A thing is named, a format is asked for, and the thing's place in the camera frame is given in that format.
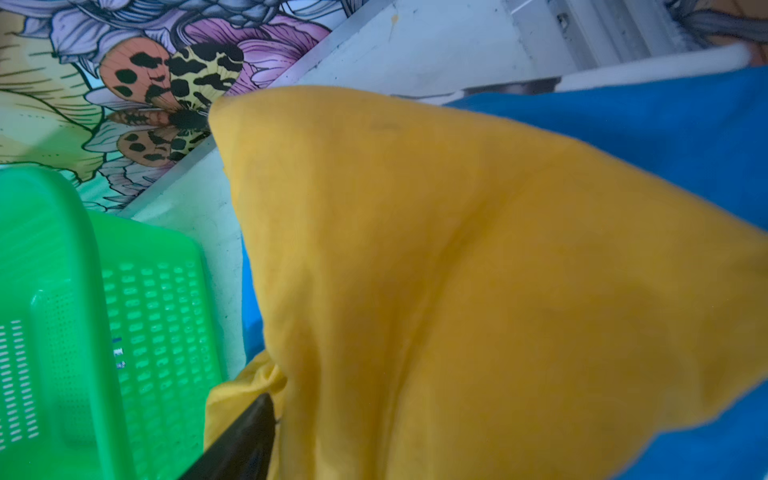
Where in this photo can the green plastic basket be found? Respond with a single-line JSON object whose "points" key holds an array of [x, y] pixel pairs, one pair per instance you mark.
{"points": [[108, 342]]}

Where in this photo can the yellow t shirt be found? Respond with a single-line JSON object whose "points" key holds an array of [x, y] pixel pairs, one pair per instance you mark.
{"points": [[480, 288]]}

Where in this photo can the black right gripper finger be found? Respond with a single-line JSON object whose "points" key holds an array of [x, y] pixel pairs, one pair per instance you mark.
{"points": [[244, 450]]}

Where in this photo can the folded blue t shirt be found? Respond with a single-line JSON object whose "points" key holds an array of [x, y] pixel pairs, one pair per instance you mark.
{"points": [[660, 138]]}

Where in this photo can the aluminium frame post right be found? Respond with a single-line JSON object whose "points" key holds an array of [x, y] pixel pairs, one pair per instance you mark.
{"points": [[582, 35]]}

